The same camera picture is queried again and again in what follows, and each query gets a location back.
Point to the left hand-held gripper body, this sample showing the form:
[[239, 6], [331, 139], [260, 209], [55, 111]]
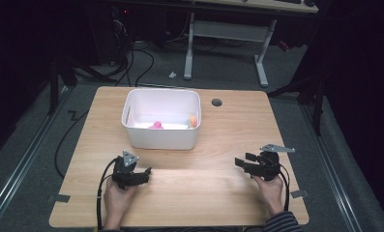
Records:
[[123, 174]]

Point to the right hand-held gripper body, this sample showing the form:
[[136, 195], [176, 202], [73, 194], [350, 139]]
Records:
[[268, 167]]

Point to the pink spiky bone toy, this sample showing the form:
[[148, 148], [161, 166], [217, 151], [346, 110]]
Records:
[[156, 125]]

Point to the white plastic bin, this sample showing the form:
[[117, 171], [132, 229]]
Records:
[[162, 119]]

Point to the pink ball toy blue ends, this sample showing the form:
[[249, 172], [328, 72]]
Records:
[[192, 121]]

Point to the person's right hand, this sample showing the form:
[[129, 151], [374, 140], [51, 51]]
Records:
[[271, 193]]

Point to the person's left hand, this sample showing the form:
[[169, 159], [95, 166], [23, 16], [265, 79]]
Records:
[[117, 203]]

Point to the grey tape piece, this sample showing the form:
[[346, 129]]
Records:
[[59, 198], [299, 193]]

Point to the black stand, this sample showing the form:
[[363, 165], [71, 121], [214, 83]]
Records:
[[317, 96], [55, 83]]

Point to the small white floor object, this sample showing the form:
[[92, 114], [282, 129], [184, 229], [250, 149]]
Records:
[[172, 75]]

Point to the desk with white legs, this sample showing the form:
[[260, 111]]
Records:
[[228, 30]]

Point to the black keyboard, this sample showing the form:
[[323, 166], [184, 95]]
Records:
[[288, 1]]

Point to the black computer mouse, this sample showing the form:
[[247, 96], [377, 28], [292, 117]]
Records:
[[309, 3]]

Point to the metal floor rail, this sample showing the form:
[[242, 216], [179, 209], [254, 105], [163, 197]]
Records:
[[22, 161], [334, 174]]

